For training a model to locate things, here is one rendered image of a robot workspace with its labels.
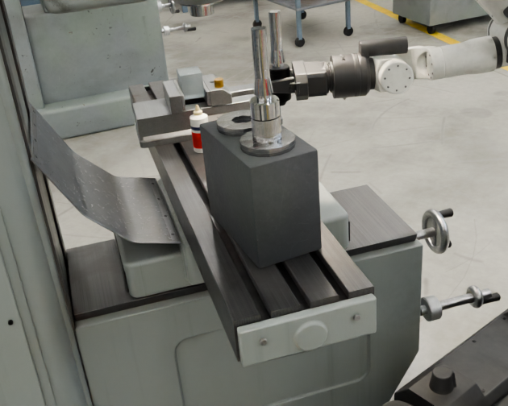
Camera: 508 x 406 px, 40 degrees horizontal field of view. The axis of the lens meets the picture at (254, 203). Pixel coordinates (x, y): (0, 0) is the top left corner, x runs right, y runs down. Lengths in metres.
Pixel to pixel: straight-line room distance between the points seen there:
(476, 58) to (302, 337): 0.70
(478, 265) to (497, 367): 1.40
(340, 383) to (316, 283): 0.70
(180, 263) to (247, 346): 0.43
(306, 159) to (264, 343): 0.29
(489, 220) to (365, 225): 1.60
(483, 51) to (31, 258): 0.96
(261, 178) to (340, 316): 0.25
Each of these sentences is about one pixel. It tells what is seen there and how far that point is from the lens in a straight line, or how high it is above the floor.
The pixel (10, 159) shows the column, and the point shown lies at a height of 1.13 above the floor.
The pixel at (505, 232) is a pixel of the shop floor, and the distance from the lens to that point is 3.14.
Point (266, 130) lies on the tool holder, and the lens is 1.10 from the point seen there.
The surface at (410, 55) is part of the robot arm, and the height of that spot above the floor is 1.15.
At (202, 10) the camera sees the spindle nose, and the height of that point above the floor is 1.29.
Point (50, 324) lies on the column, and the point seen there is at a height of 0.78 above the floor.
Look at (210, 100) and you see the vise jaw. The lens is 1.66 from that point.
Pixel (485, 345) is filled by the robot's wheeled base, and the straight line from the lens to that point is 1.59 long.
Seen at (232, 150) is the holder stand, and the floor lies 1.14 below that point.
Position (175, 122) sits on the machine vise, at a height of 1.00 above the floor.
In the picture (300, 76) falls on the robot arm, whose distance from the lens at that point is 1.41.
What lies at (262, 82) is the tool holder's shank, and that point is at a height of 1.25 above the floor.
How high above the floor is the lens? 1.60
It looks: 28 degrees down
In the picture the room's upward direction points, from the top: 5 degrees counter-clockwise
